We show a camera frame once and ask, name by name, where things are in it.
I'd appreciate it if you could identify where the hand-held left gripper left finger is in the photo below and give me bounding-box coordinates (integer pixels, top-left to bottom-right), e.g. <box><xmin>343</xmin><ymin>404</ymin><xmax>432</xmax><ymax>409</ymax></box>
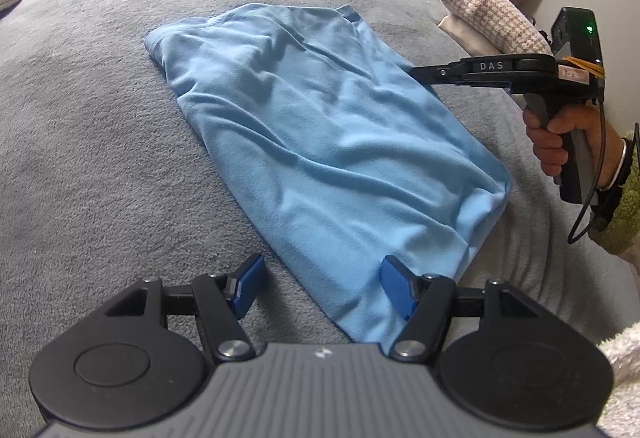
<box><xmin>104</xmin><ymin>253</ymin><xmax>267</xmax><ymax>365</ymax></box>

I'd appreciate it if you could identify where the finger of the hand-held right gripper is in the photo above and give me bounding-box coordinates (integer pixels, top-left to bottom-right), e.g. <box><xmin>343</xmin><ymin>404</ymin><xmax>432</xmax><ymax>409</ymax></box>
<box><xmin>408</xmin><ymin>61</ymin><xmax>469</xmax><ymax>86</ymax></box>

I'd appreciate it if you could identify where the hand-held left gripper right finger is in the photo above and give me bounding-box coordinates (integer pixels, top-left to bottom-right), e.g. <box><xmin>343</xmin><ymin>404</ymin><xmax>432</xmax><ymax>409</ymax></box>
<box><xmin>380</xmin><ymin>255</ymin><xmax>539</xmax><ymax>364</ymax></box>

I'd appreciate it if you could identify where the light blue t-shirt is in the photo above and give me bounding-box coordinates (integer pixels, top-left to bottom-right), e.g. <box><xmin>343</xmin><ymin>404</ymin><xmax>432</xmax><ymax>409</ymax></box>
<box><xmin>143</xmin><ymin>2</ymin><xmax>514</xmax><ymax>345</ymax></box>

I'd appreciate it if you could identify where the person's right forearm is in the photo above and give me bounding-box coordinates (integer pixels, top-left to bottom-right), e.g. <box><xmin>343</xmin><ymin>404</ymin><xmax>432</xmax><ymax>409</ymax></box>
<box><xmin>592</xmin><ymin>133</ymin><xmax>640</xmax><ymax>255</ymax></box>

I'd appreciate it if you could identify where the person's right hand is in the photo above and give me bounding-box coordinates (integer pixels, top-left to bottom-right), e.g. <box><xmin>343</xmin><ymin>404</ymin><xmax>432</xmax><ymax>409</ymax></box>
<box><xmin>523</xmin><ymin>104</ymin><xmax>624</xmax><ymax>190</ymax></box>

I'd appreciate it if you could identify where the beige pillow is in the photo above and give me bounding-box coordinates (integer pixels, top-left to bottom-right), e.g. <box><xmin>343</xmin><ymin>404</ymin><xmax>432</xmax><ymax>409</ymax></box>
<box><xmin>436</xmin><ymin>12</ymin><xmax>501</xmax><ymax>56</ymax></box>

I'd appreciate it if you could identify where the checked woven cushion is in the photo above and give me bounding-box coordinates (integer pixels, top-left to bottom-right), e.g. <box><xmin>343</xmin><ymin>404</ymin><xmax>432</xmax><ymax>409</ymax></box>
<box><xmin>439</xmin><ymin>0</ymin><xmax>553</xmax><ymax>58</ymax></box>

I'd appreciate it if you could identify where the grey fleece blanket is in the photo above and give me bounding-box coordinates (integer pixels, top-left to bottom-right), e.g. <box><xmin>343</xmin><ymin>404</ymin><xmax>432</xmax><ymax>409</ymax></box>
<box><xmin>0</xmin><ymin>0</ymin><xmax>640</xmax><ymax>438</ymax></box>

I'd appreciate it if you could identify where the person's fleece robe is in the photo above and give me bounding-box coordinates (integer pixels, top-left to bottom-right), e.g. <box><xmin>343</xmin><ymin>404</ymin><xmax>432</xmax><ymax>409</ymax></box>
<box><xmin>591</xmin><ymin>322</ymin><xmax>640</xmax><ymax>438</ymax></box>

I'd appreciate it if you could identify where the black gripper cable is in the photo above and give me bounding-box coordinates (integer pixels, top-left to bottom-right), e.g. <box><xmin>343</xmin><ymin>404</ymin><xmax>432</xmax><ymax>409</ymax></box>
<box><xmin>566</xmin><ymin>63</ymin><xmax>640</xmax><ymax>245</ymax></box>

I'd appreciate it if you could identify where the black wrist strap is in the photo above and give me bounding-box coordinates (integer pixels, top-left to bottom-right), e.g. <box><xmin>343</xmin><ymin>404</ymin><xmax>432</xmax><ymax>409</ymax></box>
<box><xmin>590</xmin><ymin>177</ymin><xmax>624</xmax><ymax>221</ymax></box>

